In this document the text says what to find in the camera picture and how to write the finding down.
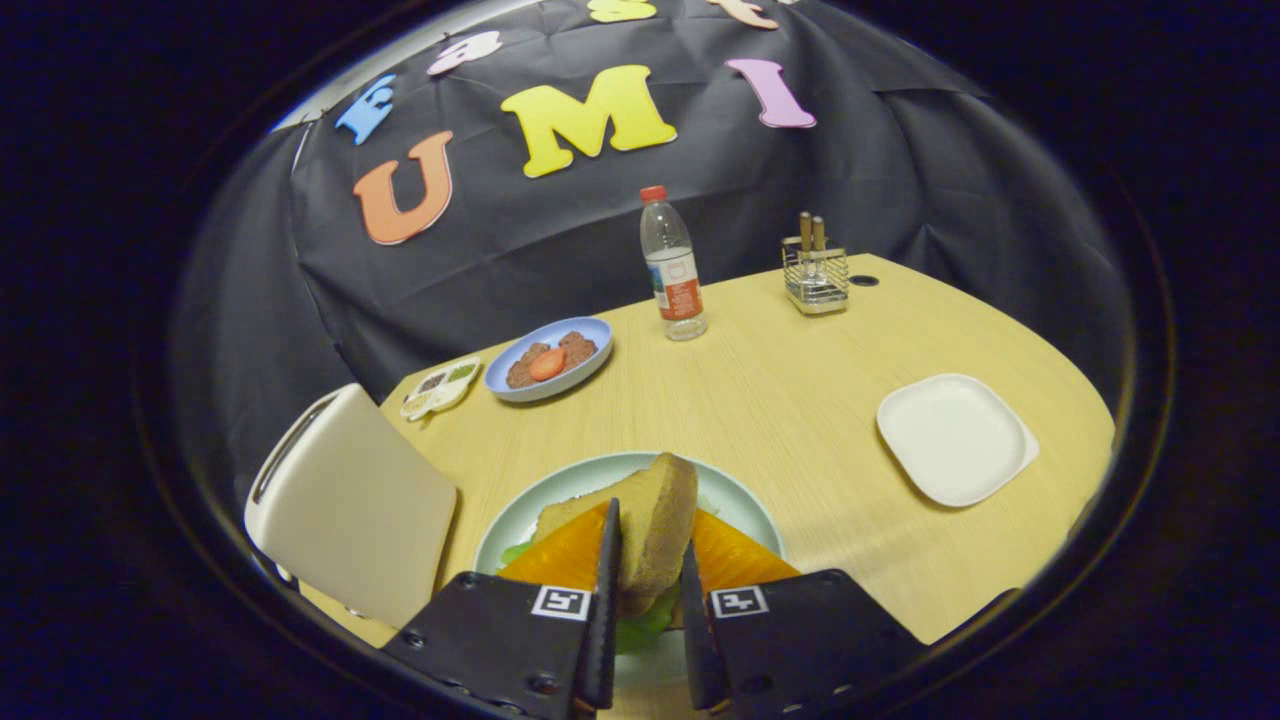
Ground blue round plate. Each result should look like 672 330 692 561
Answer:
483 317 614 404

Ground white toaster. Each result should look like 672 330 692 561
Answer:
243 383 459 631

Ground clear water bottle red cap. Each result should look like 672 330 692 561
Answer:
639 185 709 342

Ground brown bread slice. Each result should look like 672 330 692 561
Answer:
615 452 699 616
533 478 626 546

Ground metal wire cutlery holder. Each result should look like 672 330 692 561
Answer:
781 236 851 316

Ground white divided seasoning tray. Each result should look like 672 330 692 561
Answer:
400 355 483 422

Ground green lettuce leaf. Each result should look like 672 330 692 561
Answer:
497 540 683 656

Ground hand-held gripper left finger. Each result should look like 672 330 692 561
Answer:
380 498 623 720

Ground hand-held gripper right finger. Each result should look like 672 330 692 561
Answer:
680 508 926 716

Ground light green round plate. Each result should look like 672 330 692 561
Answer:
472 451 786 691

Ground white square plate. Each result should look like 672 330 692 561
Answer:
876 373 1041 509

